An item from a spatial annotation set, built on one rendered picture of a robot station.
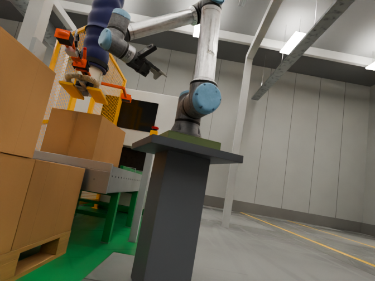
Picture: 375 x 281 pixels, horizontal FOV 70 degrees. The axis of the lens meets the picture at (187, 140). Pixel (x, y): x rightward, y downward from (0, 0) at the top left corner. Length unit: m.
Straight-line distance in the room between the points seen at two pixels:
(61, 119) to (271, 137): 10.10
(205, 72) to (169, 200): 0.69
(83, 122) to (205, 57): 1.07
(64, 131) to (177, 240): 1.20
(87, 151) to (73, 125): 0.23
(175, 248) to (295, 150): 10.69
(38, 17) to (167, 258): 2.81
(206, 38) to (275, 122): 10.39
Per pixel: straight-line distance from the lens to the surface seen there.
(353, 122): 13.38
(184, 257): 1.48
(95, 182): 1.96
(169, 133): 1.40
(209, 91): 1.37
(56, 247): 1.86
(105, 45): 1.37
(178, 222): 1.43
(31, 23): 3.46
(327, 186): 12.37
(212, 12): 1.62
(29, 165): 1.35
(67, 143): 2.14
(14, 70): 1.18
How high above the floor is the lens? 0.54
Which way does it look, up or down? 10 degrees up
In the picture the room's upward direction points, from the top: 10 degrees clockwise
